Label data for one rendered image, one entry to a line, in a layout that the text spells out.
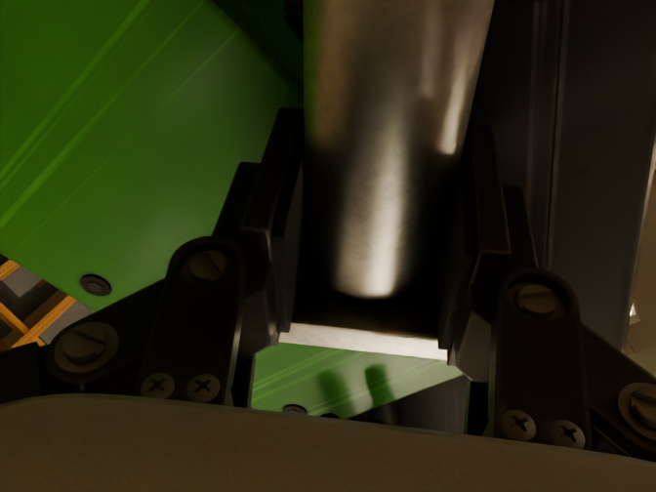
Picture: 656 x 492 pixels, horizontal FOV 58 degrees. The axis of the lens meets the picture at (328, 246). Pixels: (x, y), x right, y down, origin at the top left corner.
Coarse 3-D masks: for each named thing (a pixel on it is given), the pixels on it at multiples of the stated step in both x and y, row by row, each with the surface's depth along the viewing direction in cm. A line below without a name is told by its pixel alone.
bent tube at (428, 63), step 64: (320, 0) 9; (384, 0) 8; (448, 0) 8; (320, 64) 9; (384, 64) 9; (448, 64) 9; (320, 128) 10; (384, 128) 9; (448, 128) 10; (320, 192) 11; (384, 192) 10; (448, 192) 11; (320, 256) 12; (384, 256) 11; (320, 320) 12; (384, 320) 12
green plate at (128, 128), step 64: (0, 0) 12; (64, 0) 12; (128, 0) 12; (192, 0) 12; (256, 0) 16; (0, 64) 14; (64, 64) 13; (128, 64) 13; (192, 64) 13; (256, 64) 13; (0, 128) 15; (64, 128) 15; (128, 128) 14; (192, 128) 14; (256, 128) 14; (0, 192) 16; (64, 192) 16; (128, 192) 16; (192, 192) 16; (64, 256) 18; (128, 256) 18; (256, 384) 22; (320, 384) 21; (384, 384) 21
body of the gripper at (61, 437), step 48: (0, 432) 7; (48, 432) 7; (96, 432) 7; (144, 432) 7; (192, 432) 7; (240, 432) 7; (288, 432) 7; (336, 432) 7; (384, 432) 7; (432, 432) 7; (0, 480) 6; (48, 480) 6; (96, 480) 6; (144, 480) 6; (192, 480) 6; (240, 480) 6; (288, 480) 6; (336, 480) 6; (384, 480) 6; (432, 480) 6; (480, 480) 6; (528, 480) 6; (576, 480) 6; (624, 480) 6
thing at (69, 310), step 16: (0, 272) 529; (16, 272) 547; (0, 288) 538; (16, 288) 539; (0, 304) 520; (64, 304) 561; (80, 304) 587; (16, 320) 523; (48, 320) 541; (64, 320) 565; (32, 336) 524; (48, 336) 544
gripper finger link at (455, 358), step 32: (480, 128) 12; (480, 160) 11; (480, 192) 10; (512, 192) 12; (448, 224) 12; (480, 224) 10; (512, 224) 11; (448, 256) 12; (480, 256) 9; (512, 256) 10; (448, 288) 11; (480, 288) 10; (448, 320) 11; (480, 320) 10; (448, 352) 12; (480, 352) 10; (608, 352) 9; (480, 384) 10; (608, 384) 9; (640, 384) 9; (608, 416) 8; (640, 416) 8; (640, 448) 8
